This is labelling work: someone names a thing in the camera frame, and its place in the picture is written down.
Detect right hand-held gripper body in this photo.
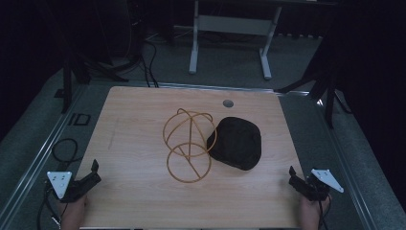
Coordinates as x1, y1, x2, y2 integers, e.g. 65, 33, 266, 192
303, 168, 345, 202

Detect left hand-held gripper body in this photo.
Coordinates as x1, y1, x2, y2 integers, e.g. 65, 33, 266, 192
46, 171, 94, 203

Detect black cap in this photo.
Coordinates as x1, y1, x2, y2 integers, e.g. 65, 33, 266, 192
206, 116, 263, 172

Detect gold wire hat stand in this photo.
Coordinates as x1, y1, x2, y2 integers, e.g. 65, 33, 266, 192
162, 107, 218, 184

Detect person's left hand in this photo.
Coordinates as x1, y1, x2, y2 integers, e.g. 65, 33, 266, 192
57, 194, 88, 230

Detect person's right hand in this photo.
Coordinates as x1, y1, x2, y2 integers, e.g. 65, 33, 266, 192
298, 193, 331, 230

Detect black tripod stand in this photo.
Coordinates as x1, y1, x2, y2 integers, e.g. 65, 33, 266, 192
275, 37, 353, 130
54, 44, 130, 115

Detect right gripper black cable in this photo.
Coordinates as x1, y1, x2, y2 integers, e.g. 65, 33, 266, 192
317, 194, 332, 230

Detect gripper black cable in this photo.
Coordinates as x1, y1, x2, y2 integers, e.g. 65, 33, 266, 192
317, 194, 332, 230
36, 181, 69, 230

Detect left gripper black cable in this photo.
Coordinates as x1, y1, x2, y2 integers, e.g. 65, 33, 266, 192
36, 181, 69, 230

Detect black looped floor cable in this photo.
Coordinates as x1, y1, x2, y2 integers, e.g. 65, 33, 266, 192
51, 137, 79, 172

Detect aluminium frame rail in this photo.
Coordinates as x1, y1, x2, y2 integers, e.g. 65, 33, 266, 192
314, 97, 382, 230
155, 81, 311, 97
0, 83, 89, 223

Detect black floor cables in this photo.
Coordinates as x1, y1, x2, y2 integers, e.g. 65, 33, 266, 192
139, 34, 161, 88

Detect white metal desk frame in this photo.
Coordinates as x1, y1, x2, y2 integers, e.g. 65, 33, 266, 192
188, 0, 283, 81

